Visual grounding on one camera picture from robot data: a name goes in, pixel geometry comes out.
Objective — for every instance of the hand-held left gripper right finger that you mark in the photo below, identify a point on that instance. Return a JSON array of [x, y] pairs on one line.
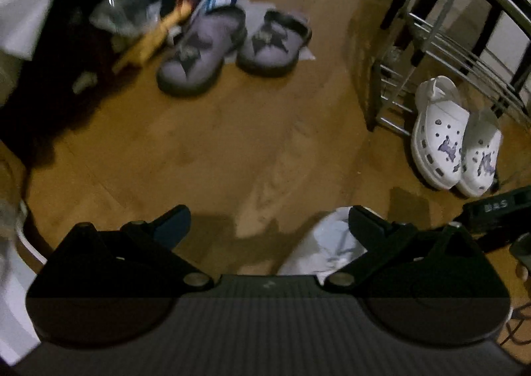
[[365, 223]]

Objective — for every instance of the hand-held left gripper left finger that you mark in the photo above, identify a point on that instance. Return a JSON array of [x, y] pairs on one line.
[[174, 222]]

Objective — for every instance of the white clog with purple charms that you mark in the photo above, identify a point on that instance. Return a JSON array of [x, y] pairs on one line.
[[481, 152], [439, 139]]

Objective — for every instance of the person's right hand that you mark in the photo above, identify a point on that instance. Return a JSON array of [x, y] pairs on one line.
[[523, 271]]

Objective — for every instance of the black printed bag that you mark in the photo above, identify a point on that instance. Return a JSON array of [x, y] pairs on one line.
[[62, 110]]

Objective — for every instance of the white cabinet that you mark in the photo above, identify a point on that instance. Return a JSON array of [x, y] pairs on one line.
[[510, 48]]

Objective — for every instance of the grey clog with dark print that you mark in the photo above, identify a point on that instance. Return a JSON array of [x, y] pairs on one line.
[[195, 57], [269, 48]]

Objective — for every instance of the white cloth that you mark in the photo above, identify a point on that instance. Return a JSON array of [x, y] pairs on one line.
[[16, 297]]

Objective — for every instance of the clear plastic packet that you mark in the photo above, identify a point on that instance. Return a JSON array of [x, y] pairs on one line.
[[124, 11]]

